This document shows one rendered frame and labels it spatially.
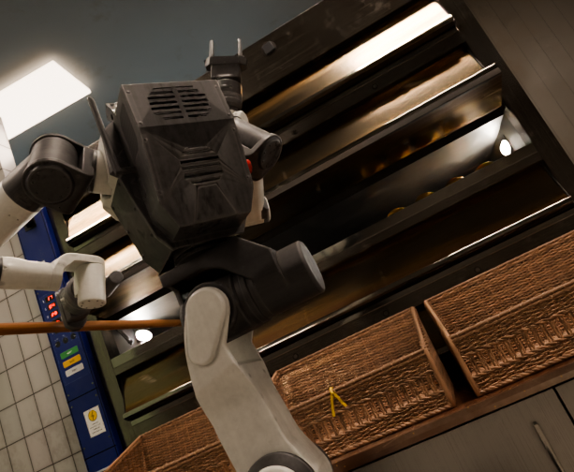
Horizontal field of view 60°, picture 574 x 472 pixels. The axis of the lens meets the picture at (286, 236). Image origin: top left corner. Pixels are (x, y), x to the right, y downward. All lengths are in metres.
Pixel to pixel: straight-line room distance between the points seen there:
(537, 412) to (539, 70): 5.69
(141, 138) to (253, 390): 0.50
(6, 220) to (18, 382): 1.47
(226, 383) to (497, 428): 0.64
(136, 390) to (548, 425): 1.49
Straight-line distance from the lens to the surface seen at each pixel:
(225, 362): 0.94
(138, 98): 0.99
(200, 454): 1.49
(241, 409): 0.97
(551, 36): 6.93
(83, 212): 2.39
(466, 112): 1.91
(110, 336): 2.28
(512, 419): 1.28
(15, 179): 1.10
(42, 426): 2.45
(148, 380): 2.13
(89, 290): 1.28
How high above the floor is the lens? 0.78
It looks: 16 degrees up
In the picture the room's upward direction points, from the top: 25 degrees counter-clockwise
